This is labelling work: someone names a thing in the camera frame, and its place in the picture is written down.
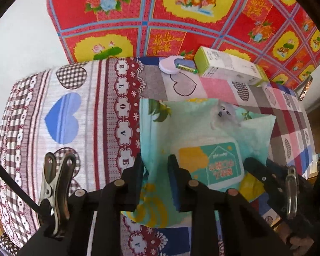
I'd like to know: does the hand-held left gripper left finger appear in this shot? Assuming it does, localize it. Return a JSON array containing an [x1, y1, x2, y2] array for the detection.
[[17, 153, 146, 256]]

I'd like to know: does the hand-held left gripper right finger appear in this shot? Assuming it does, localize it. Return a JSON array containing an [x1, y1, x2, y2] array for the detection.
[[167, 154, 292, 256]]

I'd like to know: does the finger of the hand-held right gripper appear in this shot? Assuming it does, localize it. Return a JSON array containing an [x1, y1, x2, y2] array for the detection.
[[243, 157, 287, 206]]

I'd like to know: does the teal wet wipes packet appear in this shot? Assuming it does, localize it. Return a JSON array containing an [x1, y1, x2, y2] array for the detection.
[[121, 98, 276, 228]]

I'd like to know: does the long white green box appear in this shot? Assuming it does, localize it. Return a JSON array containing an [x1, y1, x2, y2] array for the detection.
[[193, 46, 270, 87]]

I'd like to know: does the brown wooden furniture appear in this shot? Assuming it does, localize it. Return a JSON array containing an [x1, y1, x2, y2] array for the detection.
[[305, 91, 320, 176]]

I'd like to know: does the metal spring clip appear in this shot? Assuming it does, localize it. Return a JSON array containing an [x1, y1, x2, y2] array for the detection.
[[37, 152, 77, 238]]

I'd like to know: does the shiny metal object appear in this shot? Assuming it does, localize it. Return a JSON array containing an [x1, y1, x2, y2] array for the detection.
[[297, 75, 314, 101]]

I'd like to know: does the heart patterned bed sheet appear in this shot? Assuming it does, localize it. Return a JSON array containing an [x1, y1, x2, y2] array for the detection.
[[0, 56, 318, 256]]

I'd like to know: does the green yellow battery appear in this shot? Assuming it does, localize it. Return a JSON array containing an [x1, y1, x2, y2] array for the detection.
[[176, 63, 198, 73]]

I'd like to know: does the pale pink round lid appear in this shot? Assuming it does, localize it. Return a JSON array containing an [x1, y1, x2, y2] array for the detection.
[[159, 55, 186, 74]]

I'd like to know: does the red floral cloth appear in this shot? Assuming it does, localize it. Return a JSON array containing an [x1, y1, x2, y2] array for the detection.
[[46, 0, 320, 90]]

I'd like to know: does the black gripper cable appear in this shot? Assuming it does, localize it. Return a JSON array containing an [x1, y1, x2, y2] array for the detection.
[[0, 156, 40, 211]]

